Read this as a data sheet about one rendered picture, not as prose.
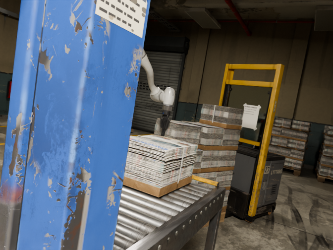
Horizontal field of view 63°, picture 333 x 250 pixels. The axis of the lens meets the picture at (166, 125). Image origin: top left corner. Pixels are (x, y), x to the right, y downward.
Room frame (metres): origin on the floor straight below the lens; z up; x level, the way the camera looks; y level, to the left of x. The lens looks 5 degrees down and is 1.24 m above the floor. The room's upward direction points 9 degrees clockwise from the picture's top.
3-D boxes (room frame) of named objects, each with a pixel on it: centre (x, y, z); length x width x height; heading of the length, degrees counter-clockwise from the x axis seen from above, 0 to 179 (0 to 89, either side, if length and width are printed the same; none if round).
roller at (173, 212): (1.20, 0.09, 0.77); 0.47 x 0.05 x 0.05; 63
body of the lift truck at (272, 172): (3.58, -1.19, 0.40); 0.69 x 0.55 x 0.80; 42
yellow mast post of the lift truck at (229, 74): (3.58, -0.70, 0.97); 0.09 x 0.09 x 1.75; 42
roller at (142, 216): (1.08, 0.15, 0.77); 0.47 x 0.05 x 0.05; 63
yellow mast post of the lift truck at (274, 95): (3.09, -1.14, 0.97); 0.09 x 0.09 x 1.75; 42
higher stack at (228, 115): (3.04, -0.59, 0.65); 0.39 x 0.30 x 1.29; 42
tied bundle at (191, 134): (2.60, -0.11, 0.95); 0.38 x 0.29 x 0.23; 31
